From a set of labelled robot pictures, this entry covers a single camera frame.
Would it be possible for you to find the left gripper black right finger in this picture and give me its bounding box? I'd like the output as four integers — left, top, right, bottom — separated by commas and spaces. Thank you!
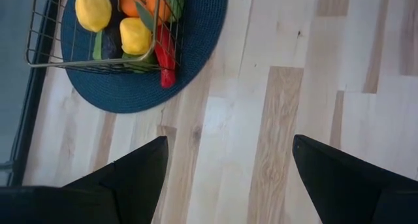
292, 135, 418, 224

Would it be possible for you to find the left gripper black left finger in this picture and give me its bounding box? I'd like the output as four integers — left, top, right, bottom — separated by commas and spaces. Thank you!
0, 135, 169, 224

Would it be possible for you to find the wire basket with brass rim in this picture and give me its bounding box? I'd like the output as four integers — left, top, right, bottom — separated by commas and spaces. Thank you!
25, 0, 186, 75

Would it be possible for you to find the red pepper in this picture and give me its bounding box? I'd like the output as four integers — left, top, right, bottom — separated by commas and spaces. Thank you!
153, 24, 178, 89

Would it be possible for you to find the purple eggplant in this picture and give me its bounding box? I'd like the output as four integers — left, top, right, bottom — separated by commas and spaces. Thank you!
101, 0, 125, 60

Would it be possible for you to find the yellow lemon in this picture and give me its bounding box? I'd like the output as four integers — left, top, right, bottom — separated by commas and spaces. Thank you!
119, 17, 153, 56
74, 0, 113, 33

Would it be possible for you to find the tangerine pair with green leaves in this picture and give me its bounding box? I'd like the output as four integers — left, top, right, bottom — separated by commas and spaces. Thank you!
135, 0, 173, 31
118, 0, 148, 18

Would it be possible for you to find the round dark blue woven mat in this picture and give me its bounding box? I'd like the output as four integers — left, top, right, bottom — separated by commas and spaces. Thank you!
60, 0, 229, 114

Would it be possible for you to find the black aluminium table frame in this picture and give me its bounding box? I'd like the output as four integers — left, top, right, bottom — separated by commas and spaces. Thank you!
8, 0, 65, 187

